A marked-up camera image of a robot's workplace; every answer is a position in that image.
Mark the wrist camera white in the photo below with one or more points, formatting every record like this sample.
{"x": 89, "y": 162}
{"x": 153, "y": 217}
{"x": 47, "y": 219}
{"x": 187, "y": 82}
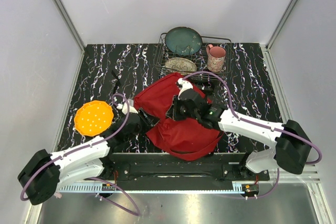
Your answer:
{"x": 127, "y": 107}
{"x": 183, "y": 85}

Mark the patterned beige plate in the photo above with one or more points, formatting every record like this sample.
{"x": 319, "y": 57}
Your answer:
{"x": 181, "y": 65}

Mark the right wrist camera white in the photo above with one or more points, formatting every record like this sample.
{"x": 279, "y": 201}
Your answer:
{"x": 183, "y": 85}

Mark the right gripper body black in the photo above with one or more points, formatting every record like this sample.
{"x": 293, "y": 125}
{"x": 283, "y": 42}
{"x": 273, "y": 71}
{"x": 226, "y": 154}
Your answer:
{"x": 180, "y": 113}

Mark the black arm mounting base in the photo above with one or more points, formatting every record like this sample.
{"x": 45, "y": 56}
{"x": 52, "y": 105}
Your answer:
{"x": 183, "y": 169}

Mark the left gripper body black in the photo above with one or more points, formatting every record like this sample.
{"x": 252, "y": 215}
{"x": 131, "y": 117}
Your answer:
{"x": 139, "y": 128}

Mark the red backpack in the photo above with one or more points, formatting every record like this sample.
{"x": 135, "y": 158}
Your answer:
{"x": 187, "y": 140}

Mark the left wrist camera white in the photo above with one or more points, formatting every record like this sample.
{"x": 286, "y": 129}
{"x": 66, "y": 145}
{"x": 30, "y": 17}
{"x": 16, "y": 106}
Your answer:
{"x": 127, "y": 107}

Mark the aluminium frame rail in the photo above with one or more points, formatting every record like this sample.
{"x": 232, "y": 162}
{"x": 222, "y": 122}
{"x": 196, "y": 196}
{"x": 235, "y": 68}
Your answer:
{"x": 132, "y": 181}

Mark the teal ceramic plate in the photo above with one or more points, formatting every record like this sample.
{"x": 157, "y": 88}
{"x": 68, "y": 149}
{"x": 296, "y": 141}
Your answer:
{"x": 183, "y": 41}

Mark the black wire dish rack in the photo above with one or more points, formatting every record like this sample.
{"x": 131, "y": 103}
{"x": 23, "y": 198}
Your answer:
{"x": 162, "y": 54}

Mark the pink patterned mug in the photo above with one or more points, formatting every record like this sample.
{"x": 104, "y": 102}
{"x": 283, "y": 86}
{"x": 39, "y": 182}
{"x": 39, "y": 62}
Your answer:
{"x": 216, "y": 57}

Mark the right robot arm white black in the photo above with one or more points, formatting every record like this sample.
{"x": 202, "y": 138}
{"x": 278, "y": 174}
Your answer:
{"x": 288, "y": 144}

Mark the orange perforated plate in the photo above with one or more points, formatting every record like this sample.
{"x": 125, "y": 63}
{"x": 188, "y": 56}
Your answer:
{"x": 93, "y": 118}

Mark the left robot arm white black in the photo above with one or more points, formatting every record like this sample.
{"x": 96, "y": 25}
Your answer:
{"x": 46, "y": 173}

